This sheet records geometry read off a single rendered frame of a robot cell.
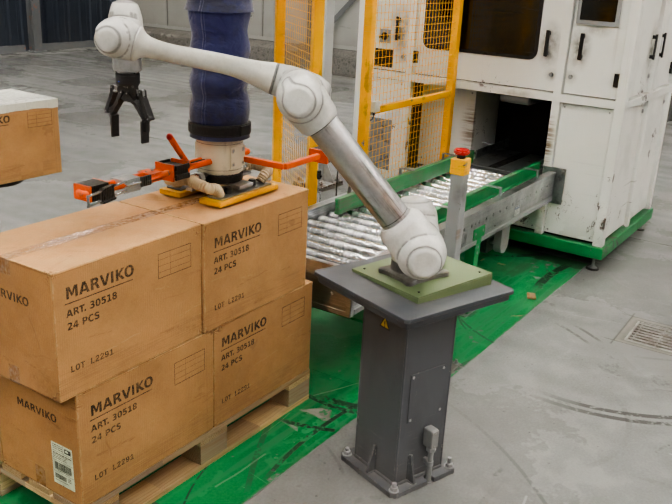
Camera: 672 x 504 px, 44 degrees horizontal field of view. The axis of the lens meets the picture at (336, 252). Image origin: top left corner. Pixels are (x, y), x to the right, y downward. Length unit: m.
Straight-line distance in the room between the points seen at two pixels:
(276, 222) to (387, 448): 0.91
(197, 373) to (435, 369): 0.83
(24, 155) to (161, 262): 2.05
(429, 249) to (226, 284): 0.78
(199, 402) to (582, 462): 1.49
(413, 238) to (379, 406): 0.74
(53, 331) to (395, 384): 1.16
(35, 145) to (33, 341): 2.22
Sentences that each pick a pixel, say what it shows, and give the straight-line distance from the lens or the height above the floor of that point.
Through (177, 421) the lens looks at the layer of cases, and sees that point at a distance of 2.95.
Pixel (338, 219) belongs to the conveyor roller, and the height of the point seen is 0.53.
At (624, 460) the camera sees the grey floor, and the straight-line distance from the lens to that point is 3.50.
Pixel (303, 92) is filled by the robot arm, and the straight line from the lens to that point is 2.38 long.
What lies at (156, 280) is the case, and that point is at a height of 0.81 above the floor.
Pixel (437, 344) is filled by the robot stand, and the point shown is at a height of 0.54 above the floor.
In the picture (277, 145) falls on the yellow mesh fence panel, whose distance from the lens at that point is 4.99.
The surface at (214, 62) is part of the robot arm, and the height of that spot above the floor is 1.47.
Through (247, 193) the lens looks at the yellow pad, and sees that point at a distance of 3.01.
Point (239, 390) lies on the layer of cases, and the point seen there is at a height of 0.24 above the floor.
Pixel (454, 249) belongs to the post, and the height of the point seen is 0.59.
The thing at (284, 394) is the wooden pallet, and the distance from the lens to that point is 3.48.
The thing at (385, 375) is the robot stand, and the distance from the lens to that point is 2.93.
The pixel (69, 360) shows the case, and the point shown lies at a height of 0.67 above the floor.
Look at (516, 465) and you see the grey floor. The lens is 3.32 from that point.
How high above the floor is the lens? 1.79
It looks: 20 degrees down
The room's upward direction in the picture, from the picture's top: 3 degrees clockwise
